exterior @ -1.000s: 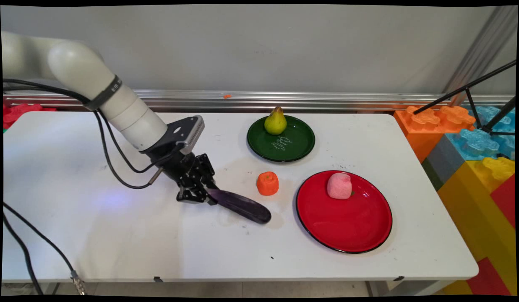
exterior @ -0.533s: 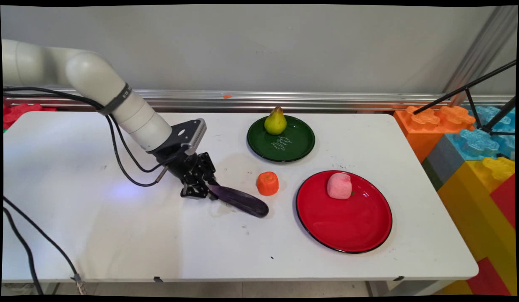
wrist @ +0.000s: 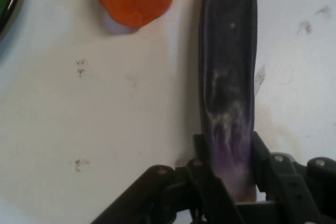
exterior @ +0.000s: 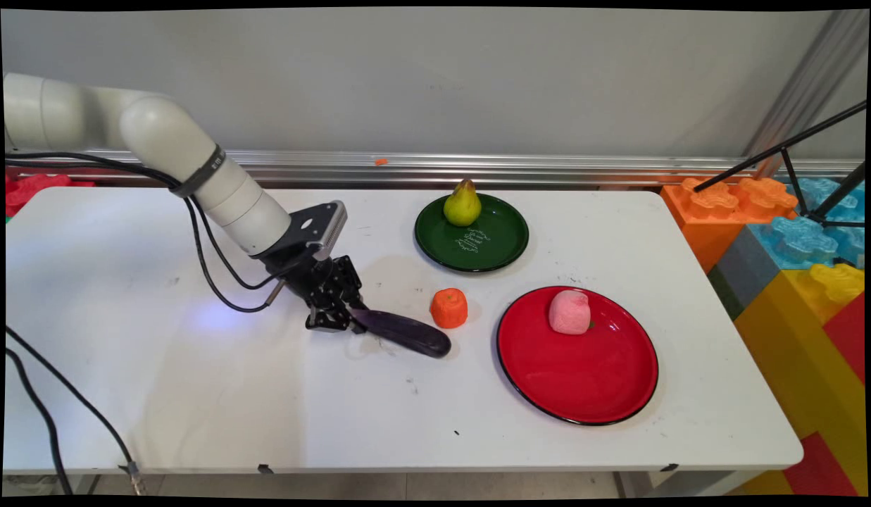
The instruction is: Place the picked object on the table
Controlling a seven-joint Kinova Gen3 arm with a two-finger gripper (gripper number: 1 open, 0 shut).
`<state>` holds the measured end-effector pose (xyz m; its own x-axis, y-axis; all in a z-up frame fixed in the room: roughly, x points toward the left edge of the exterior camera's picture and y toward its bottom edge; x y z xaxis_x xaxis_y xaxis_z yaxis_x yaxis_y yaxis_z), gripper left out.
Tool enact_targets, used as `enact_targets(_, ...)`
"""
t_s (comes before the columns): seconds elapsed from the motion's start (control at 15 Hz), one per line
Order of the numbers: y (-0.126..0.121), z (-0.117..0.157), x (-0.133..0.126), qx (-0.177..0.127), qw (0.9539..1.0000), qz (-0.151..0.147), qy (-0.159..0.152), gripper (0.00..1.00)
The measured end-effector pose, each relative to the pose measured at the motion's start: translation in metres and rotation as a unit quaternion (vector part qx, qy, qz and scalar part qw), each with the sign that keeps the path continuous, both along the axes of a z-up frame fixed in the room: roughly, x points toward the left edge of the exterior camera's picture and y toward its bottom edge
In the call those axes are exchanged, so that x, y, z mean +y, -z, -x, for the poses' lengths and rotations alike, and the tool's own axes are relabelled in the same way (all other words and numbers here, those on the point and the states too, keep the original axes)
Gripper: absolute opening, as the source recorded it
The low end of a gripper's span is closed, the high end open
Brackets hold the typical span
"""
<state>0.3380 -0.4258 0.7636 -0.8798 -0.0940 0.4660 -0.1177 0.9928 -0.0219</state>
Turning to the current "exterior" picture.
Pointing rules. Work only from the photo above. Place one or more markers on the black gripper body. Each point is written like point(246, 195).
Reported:
point(308, 278)

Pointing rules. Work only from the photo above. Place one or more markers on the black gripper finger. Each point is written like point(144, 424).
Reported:
point(351, 282)
point(329, 320)

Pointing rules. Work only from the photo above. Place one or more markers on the purple toy eggplant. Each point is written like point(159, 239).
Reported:
point(407, 334)

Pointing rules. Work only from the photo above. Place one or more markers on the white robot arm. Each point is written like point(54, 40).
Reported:
point(160, 134)

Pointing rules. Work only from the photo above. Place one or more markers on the orange toy fruit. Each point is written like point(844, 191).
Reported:
point(449, 310)

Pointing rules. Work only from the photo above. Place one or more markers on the yellow-green pear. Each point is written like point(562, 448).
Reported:
point(463, 208)

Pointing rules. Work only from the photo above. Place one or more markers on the green enamel plate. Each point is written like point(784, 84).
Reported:
point(491, 246)

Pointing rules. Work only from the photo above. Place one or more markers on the pink toy peach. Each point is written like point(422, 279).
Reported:
point(569, 313)

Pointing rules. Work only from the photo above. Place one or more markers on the red enamel plate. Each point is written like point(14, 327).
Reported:
point(576, 380)

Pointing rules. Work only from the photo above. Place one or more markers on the red giant building block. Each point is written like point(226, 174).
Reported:
point(34, 190)
point(847, 334)

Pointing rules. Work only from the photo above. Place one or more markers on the orange giant building block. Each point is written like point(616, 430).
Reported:
point(703, 218)

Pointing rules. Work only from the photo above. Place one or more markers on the grey giant building block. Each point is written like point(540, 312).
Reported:
point(748, 271)

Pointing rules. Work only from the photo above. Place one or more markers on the yellow giant building block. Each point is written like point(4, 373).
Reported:
point(794, 338)

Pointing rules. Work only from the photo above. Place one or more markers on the blue giant building block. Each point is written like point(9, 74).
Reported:
point(801, 243)

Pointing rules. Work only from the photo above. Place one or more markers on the black tripod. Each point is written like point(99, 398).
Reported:
point(787, 151)

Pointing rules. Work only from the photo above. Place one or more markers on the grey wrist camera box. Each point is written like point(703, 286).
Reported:
point(315, 225)

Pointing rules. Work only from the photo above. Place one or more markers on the horizontal aluminium rail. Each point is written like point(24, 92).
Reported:
point(477, 169)

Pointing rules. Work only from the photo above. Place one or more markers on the white table leg frame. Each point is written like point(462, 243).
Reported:
point(688, 482)

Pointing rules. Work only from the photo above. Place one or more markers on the slanted aluminium post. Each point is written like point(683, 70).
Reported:
point(808, 84)

